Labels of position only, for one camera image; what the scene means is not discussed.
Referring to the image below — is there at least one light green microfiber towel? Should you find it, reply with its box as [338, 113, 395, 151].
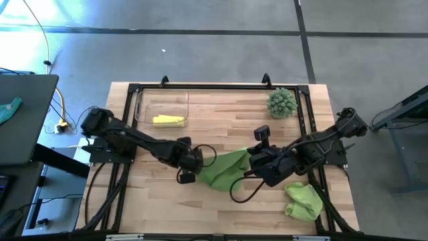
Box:
[284, 180, 324, 222]

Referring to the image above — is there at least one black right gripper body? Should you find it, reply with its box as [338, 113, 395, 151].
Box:
[247, 146, 297, 187]

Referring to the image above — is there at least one yellow microfiber towel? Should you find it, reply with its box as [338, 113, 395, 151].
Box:
[152, 114, 186, 129]

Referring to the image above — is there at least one thin yellow cable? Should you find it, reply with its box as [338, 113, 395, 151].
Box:
[21, 0, 68, 131]

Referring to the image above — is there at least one teal cloth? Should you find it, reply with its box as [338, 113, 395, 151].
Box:
[0, 96, 23, 125]

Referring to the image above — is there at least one grey metal side table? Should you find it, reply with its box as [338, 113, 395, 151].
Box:
[368, 85, 428, 195]

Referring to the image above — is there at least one clear plastic basket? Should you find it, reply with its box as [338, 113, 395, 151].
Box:
[134, 89, 190, 130]

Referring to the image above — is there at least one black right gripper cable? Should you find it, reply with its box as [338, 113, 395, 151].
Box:
[229, 175, 267, 204]

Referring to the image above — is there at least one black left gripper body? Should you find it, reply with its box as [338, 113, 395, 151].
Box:
[177, 149, 204, 175]

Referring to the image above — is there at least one artificial plant in patterned pot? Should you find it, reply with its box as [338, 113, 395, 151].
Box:
[266, 87, 298, 119]

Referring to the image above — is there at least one black power cable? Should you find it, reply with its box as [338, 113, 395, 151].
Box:
[49, 96, 100, 135]

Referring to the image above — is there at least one dark grey desk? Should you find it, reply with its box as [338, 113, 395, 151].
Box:
[0, 74, 60, 167]

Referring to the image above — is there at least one silver metal bracket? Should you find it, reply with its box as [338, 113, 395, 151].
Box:
[292, 235, 330, 241]
[106, 234, 144, 241]

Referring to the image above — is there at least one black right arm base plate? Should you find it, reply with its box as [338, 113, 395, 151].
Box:
[299, 137, 348, 167]

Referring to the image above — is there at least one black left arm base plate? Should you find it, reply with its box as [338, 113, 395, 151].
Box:
[82, 136, 138, 164]

